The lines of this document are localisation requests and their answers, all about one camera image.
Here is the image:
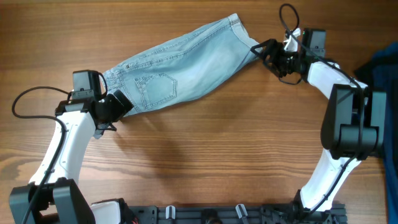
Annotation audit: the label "light blue denim shorts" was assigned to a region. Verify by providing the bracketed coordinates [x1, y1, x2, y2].
[104, 14, 258, 115]

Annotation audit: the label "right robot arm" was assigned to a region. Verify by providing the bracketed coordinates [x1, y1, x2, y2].
[251, 28, 386, 221]

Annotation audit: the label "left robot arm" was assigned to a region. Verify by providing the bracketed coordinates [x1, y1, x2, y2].
[9, 70, 137, 223]

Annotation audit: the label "dark blue clothes pile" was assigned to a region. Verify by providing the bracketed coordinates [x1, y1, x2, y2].
[354, 41, 398, 224]

